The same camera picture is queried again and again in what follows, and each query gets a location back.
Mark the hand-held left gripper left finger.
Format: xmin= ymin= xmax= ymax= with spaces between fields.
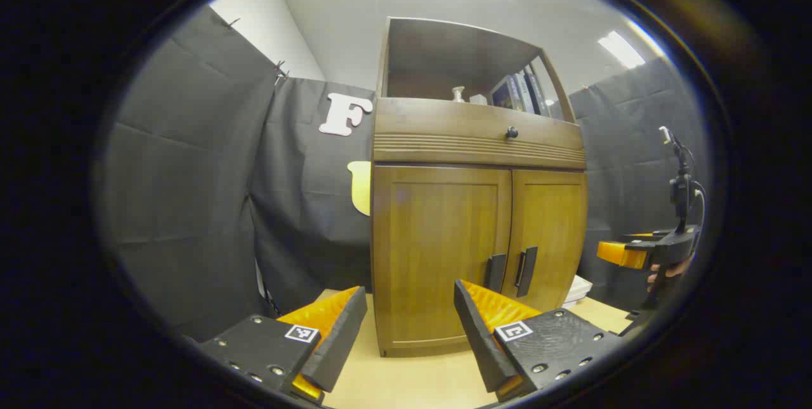
xmin=197 ymin=287 xmax=369 ymax=405

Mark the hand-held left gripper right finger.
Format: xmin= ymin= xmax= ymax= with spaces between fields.
xmin=454 ymin=279 xmax=625 ymax=403

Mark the black door handle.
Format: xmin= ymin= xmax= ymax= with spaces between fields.
xmin=485 ymin=254 xmax=507 ymax=292
xmin=515 ymin=246 xmax=538 ymax=297

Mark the ceiling light panel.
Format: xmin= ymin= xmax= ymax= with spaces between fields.
xmin=598 ymin=30 xmax=646 ymax=69

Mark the grey spine book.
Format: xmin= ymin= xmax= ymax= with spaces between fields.
xmin=513 ymin=72 xmax=537 ymax=114

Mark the dark spine book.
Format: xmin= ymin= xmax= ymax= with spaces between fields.
xmin=525 ymin=70 xmax=551 ymax=117

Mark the blue hardcover book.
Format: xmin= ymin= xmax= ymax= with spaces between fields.
xmin=490 ymin=76 xmax=522 ymax=112

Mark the wooden double-door shoe cabinet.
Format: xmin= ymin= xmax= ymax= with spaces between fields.
xmin=371 ymin=16 xmax=587 ymax=358

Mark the black backdrop cloth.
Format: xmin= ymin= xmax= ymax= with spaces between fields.
xmin=105 ymin=6 xmax=708 ymax=341

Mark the wooden cabinet drawer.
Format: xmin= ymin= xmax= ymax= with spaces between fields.
xmin=374 ymin=97 xmax=586 ymax=169

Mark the wooden cabinet door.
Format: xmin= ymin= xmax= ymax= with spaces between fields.
xmin=373 ymin=165 xmax=513 ymax=349
xmin=501 ymin=169 xmax=587 ymax=313

